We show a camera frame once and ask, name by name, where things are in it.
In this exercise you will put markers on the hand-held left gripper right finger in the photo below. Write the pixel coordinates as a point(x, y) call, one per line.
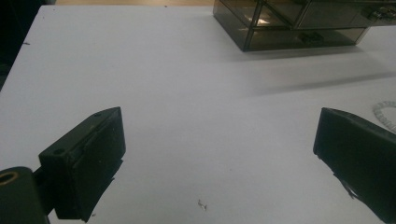
point(361, 152)

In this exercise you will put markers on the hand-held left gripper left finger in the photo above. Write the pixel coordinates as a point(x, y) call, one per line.
point(84, 161)

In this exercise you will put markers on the smoky transparent drawer organizer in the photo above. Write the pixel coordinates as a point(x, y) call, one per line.
point(289, 23)

